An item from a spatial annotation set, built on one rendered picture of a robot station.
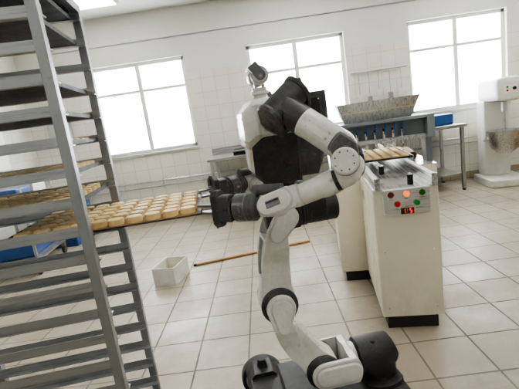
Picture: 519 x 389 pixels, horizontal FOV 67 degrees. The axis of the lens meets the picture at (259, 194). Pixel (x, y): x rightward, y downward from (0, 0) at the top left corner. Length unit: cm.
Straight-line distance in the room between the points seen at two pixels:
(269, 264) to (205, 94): 461
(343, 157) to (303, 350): 87
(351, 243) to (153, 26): 434
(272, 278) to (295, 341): 27
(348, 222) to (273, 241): 159
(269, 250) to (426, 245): 114
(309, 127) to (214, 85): 479
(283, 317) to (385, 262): 97
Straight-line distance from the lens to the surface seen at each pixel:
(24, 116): 131
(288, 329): 155
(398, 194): 219
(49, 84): 125
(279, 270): 150
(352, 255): 304
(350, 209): 293
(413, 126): 299
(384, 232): 227
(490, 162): 625
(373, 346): 177
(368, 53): 611
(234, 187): 162
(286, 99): 119
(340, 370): 170
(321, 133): 112
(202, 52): 596
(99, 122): 168
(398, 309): 246
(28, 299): 142
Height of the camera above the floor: 130
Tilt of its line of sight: 11 degrees down
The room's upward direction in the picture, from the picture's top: 8 degrees counter-clockwise
